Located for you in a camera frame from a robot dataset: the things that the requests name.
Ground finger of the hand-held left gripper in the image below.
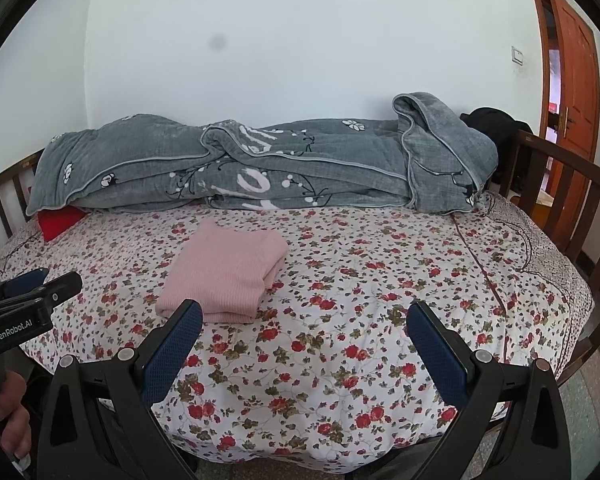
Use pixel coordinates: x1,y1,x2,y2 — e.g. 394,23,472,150
0,271,83,317
0,267,51,307

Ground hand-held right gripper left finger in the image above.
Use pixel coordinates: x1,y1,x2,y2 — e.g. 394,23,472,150
36,299,204,480

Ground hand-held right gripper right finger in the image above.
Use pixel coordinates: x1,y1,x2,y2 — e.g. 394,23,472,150
406,301,572,480

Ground pink knit sweater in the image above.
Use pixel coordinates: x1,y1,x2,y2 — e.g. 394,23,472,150
155,217,289,324

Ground person's left hand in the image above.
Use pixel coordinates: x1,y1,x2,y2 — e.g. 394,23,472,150
0,367,33,473

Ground red pillow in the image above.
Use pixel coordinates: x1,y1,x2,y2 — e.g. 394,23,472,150
36,205,88,242

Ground floral bed sheet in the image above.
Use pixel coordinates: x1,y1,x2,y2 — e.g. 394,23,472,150
0,192,595,466

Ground grey flower print blanket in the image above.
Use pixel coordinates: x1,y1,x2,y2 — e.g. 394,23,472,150
26,91,499,218

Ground black garment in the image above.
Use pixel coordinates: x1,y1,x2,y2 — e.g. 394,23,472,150
460,107,533,161

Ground brown wooden door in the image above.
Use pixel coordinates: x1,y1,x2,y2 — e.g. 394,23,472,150
525,0,600,171

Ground dark wooden bed frame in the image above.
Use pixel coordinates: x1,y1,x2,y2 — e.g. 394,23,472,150
0,127,600,436

